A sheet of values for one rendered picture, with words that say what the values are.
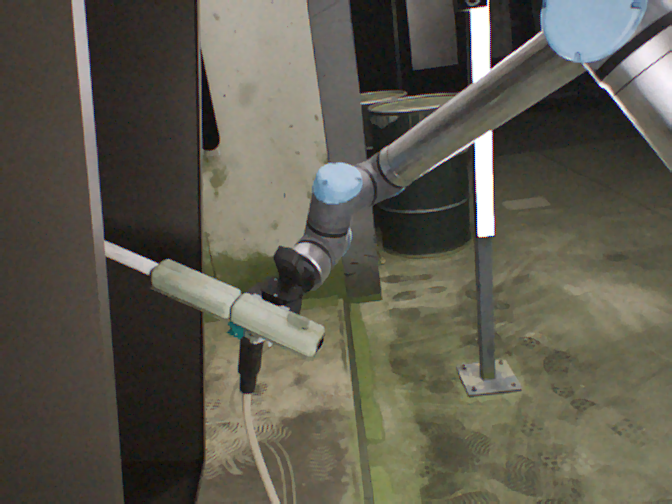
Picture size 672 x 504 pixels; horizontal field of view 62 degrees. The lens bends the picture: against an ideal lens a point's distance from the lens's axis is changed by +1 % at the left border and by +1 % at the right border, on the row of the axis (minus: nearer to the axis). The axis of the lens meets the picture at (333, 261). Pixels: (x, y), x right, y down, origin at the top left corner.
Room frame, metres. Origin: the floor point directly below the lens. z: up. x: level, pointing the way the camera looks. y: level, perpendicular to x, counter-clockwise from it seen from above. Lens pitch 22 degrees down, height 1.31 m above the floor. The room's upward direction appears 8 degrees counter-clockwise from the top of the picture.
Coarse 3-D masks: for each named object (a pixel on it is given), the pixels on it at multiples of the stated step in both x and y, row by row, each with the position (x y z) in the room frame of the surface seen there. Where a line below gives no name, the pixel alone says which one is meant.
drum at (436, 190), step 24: (384, 120) 3.18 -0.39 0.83; (408, 120) 3.10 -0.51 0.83; (384, 144) 3.20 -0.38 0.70; (456, 168) 3.13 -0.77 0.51; (408, 192) 3.11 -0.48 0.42; (432, 192) 3.08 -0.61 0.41; (456, 192) 3.13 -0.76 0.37; (384, 216) 3.26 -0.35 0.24; (408, 216) 3.11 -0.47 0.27; (432, 216) 3.08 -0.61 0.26; (456, 216) 3.12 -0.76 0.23; (384, 240) 3.31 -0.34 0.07; (408, 240) 3.12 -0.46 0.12; (432, 240) 3.08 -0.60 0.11; (456, 240) 3.11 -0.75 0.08
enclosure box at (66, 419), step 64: (0, 0) 0.43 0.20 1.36; (64, 0) 0.43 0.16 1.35; (128, 0) 1.03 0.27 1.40; (192, 0) 1.03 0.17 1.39; (0, 64) 0.43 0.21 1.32; (64, 64) 0.43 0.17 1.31; (128, 64) 1.03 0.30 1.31; (192, 64) 1.03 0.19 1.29; (0, 128) 0.43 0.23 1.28; (64, 128) 0.43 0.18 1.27; (128, 128) 1.03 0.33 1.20; (192, 128) 1.03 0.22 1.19; (0, 192) 0.43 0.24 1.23; (64, 192) 0.43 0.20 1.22; (128, 192) 1.03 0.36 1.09; (192, 192) 1.03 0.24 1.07; (0, 256) 0.43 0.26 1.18; (64, 256) 0.43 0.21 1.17; (192, 256) 1.03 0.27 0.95; (0, 320) 0.43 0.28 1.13; (64, 320) 0.43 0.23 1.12; (128, 320) 1.03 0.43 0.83; (192, 320) 1.03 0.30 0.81; (0, 384) 0.43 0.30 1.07; (64, 384) 0.43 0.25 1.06; (128, 384) 1.02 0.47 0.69; (192, 384) 1.03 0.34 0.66; (0, 448) 0.43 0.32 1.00; (64, 448) 0.43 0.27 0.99; (128, 448) 1.02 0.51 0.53; (192, 448) 1.03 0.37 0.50
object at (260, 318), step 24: (144, 264) 0.89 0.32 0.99; (168, 264) 0.89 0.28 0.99; (168, 288) 0.86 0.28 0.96; (192, 288) 0.84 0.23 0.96; (216, 288) 0.84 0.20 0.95; (216, 312) 0.82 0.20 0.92; (240, 312) 0.80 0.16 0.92; (264, 312) 0.80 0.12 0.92; (288, 312) 0.81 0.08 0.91; (264, 336) 0.79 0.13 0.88; (288, 336) 0.77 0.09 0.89; (312, 336) 0.76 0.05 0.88; (240, 360) 0.84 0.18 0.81; (312, 360) 0.76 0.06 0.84; (240, 384) 0.86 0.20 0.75
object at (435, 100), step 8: (432, 96) 3.58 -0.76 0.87; (440, 96) 3.54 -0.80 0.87; (448, 96) 3.50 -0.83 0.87; (384, 104) 3.57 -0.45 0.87; (392, 104) 3.55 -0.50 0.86; (400, 104) 3.53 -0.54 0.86; (408, 104) 3.46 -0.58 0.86; (416, 104) 3.41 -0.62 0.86; (424, 104) 3.36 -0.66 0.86; (432, 104) 3.30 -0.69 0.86
